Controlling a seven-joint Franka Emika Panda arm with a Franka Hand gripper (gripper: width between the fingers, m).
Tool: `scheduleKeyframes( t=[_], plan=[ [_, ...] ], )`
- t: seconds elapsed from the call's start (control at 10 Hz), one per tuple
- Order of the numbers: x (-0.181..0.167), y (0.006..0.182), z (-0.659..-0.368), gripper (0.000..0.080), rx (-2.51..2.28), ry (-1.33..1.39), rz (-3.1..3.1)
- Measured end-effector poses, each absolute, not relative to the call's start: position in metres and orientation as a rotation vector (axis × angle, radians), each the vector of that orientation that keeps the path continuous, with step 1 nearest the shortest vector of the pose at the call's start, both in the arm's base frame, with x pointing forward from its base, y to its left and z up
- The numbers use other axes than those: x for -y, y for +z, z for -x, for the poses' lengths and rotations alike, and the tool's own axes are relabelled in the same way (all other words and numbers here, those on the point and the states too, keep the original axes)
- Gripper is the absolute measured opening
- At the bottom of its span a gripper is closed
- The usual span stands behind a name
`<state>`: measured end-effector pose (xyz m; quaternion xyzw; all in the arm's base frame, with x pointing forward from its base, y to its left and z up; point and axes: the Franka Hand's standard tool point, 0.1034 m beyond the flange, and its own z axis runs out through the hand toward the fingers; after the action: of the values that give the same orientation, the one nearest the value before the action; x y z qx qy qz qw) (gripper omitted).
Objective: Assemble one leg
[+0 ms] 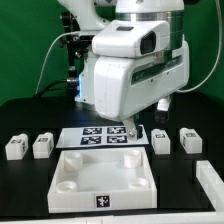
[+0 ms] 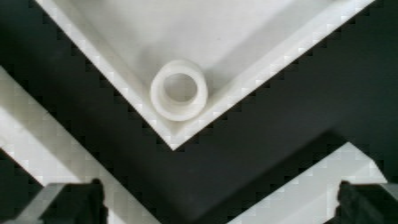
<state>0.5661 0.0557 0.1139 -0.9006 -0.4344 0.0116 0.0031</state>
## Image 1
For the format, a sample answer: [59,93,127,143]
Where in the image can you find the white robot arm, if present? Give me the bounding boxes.
[57,0,189,140]

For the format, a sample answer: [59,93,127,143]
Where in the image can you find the white L-shaped obstacle fixture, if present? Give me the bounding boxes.
[196,160,224,212]

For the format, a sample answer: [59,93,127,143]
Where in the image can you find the white square table top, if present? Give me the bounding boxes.
[47,147,157,213]

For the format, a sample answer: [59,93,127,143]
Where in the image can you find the white cable left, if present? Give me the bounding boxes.
[34,31,81,96]

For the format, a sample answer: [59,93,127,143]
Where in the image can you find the white sheet with AprilTags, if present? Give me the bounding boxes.
[56,125,149,148]

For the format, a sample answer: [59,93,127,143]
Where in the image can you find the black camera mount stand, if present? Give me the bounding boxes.
[59,11,93,78]

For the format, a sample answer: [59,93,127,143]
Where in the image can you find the black cable at base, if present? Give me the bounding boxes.
[34,77,80,98]

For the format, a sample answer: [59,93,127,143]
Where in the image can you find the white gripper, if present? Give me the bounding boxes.
[92,20,189,140]

